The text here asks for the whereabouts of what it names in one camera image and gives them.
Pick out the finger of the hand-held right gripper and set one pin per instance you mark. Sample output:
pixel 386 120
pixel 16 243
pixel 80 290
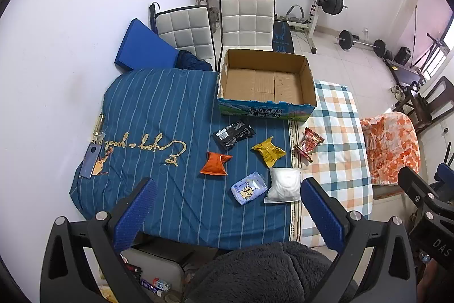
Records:
pixel 447 171
pixel 415 184

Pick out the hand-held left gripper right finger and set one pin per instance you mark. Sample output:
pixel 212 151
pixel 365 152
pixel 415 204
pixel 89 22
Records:
pixel 322 214

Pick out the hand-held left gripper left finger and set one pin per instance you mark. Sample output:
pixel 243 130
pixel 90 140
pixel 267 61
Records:
pixel 136 214

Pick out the white plastic packet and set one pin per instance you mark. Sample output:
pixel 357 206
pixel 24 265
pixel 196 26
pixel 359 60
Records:
pixel 283 184

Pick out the red snack packet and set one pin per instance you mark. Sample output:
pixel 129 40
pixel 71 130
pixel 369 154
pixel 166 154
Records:
pixel 308 143

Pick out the blue tissue pack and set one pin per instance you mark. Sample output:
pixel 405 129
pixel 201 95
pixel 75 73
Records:
pixel 248 189

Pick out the yellow snack packet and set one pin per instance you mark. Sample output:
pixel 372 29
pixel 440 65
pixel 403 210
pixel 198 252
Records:
pixel 267 152

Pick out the orange snack packet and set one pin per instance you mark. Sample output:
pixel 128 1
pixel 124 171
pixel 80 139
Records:
pixel 214 164

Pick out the black snack packet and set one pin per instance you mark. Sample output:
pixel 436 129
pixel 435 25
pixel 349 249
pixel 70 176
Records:
pixel 232 134

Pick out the cardboard box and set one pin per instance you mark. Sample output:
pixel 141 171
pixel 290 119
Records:
pixel 266 83

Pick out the orange floral blanket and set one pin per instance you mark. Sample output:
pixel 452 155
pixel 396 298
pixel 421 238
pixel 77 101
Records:
pixel 390 146

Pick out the blue-grey phone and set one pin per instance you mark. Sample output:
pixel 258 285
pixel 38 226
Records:
pixel 90 161

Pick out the blue and white tube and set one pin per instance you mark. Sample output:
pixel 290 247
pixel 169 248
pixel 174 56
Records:
pixel 156 284

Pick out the dark wooden chair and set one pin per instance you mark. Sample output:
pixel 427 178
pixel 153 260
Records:
pixel 429 100

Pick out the checked blanket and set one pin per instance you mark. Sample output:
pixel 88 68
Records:
pixel 337 132

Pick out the grey fleece garment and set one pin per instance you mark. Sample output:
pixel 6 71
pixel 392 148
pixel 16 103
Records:
pixel 255 274

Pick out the blue striped blanket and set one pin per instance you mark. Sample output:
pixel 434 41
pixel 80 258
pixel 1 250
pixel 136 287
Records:
pixel 159 111

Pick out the black treadmill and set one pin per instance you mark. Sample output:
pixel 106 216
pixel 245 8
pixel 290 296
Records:
pixel 406 70

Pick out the black speaker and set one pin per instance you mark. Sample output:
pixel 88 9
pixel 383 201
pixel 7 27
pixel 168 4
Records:
pixel 403 55

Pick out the short barbell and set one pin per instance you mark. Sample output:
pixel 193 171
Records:
pixel 361 44

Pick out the dark blue cloth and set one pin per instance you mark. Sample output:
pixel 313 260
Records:
pixel 191 61

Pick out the blue foam cushion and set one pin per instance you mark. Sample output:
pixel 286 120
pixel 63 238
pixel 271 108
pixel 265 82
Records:
pixel 142 47

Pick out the black and blue bench pad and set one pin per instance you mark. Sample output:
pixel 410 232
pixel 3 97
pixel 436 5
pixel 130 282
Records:
pixel 282 38

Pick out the white padded chair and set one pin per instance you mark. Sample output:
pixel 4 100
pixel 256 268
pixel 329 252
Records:
pixel 186 29
pixel 246 22

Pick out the blue folded umbrella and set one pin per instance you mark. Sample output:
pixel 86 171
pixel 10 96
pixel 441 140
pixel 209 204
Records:
pixel 153 19

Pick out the white bench press rack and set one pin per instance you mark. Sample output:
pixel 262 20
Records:
pixel 319 4

